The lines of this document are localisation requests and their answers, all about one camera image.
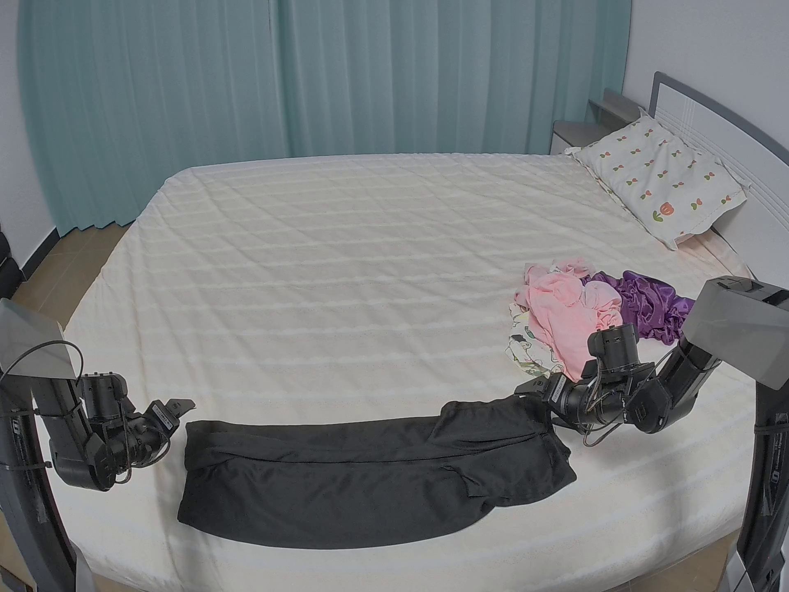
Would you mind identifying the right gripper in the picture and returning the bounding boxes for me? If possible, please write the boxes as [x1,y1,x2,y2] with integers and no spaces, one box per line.
[514,372,628,431]

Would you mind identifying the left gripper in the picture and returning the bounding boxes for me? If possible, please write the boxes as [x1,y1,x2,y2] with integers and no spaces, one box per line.
[122,397,197,465]

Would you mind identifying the black T-shirt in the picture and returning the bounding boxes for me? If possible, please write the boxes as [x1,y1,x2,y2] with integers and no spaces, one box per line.
[178,397,578,550]

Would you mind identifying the bed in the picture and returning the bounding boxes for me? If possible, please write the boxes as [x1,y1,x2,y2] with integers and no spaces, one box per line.
[62,72,789,581]

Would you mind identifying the white printed garment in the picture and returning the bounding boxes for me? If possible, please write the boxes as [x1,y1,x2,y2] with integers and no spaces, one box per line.
[507,303,565,376]

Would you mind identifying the pink garment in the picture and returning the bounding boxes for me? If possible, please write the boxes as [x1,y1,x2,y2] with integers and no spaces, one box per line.
[514,258,625,379]

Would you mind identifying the purple garment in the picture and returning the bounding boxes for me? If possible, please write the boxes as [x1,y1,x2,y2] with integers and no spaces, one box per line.
[582,271,697,345]

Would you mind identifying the white printed pillow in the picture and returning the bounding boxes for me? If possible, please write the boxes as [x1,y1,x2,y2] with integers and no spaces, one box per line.
[564,113,748,251]

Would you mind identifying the grey white bedside table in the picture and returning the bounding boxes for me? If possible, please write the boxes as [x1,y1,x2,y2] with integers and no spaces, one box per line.
[550,89,647,155]

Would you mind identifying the blue-green curtain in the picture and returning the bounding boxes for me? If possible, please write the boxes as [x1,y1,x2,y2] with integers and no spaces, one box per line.
[18,0,636,239]

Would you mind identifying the black cable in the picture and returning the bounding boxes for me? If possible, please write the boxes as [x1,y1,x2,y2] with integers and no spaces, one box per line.
[0,341,85,393]

